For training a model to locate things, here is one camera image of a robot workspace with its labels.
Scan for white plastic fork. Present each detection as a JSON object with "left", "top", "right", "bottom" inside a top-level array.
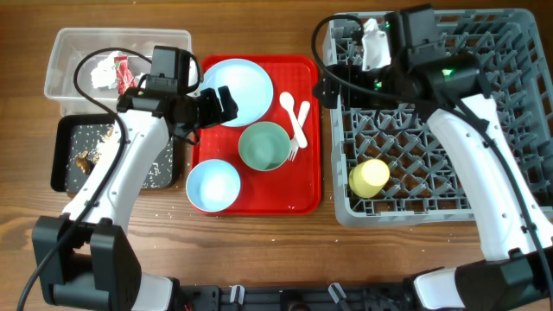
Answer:
[{"left": 288, "top": 101, "right": 311, "bottom": 162}]

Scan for light blue plate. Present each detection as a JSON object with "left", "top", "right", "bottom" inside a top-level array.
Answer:
[{"left": 200, "top": 59, "right": 274, "bottom": 127}]

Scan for crumpled white tissue left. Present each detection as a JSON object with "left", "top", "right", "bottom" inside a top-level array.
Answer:
[{"left": 91, "top": 51, "right": 121, "bottom": 89}]

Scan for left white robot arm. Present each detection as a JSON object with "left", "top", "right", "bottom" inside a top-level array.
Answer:
[{"left": 30, "top": 86, "right": 238, "bottom": 310}]

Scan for grey dishwasher rack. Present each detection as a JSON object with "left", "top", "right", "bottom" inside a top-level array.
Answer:
[{"left": 330, "top": 9, "right": 552, "bottom": 226}]

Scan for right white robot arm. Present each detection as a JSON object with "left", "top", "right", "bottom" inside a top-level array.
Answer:
[{"left": 355, "top": 53, "right": 552, "bottom": 310}]

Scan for red snack wrapper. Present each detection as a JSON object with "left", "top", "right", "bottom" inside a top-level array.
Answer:
[{"left": 114, "top": 56, "right": 137, "bottom": 95}]

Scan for green bowl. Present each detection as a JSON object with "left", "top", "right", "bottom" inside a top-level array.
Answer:
[{"left": 238, "top": 121, "right": 290, "bottom": 172}]

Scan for light blue small bowl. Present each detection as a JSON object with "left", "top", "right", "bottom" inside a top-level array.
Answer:
[{"left": 186, "top": 159, "right": 241, "bottom": 213}]

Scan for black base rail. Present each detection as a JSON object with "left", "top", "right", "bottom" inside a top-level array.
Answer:
[{"left": 169, "top": 282, "right": 416, "bottom": 311}]

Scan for black food waste tray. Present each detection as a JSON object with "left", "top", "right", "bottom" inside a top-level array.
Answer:
[{"left": 50, "top": 114, "right": 178, "bottom": 194}]

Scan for red serving tray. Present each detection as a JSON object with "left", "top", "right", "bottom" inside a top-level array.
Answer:
[{"left": 191, "top": 54, "right": 322, "bottom": 216}]

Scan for rice and food scraps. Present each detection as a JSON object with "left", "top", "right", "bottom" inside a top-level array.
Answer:
[{"left": 63, "top": 124, "right": 174, "bottom": 194}]

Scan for white plastic spoon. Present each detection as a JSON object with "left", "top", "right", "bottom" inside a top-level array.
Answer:
[{"left": 279, "top": 92, "right": 308, "bottom": 149}]

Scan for clear plastic waste bin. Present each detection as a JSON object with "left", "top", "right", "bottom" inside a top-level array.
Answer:
[{"left": 44, "top": 28, "right": 192, "bottom": 116}]

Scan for yellow cup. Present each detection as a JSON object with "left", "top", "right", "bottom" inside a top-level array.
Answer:
[{"left": 348, "top": 159, "right": 390, "bottom": 199}]

